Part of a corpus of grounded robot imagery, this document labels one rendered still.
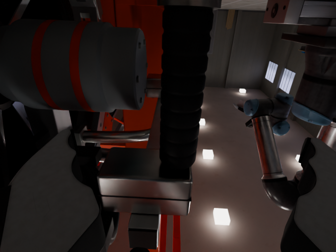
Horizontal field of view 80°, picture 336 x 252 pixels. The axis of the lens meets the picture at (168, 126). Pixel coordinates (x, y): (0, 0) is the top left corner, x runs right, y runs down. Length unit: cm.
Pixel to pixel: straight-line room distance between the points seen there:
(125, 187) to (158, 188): 3
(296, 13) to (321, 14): 6
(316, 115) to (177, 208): 60
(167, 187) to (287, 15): 51
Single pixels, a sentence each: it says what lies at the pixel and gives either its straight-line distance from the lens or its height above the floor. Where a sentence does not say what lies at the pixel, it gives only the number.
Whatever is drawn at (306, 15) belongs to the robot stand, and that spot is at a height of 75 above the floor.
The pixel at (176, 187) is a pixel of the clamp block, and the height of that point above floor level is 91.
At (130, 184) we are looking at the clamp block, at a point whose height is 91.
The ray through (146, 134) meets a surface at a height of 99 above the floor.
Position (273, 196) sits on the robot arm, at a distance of 96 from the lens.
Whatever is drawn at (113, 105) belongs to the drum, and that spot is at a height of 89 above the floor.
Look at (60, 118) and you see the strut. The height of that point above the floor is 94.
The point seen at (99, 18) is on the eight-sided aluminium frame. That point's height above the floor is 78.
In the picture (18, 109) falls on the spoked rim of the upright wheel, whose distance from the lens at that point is 50.
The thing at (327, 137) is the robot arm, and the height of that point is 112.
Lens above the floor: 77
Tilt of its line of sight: 28 degrees up
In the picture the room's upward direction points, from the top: 178 degrees counter-clockwise
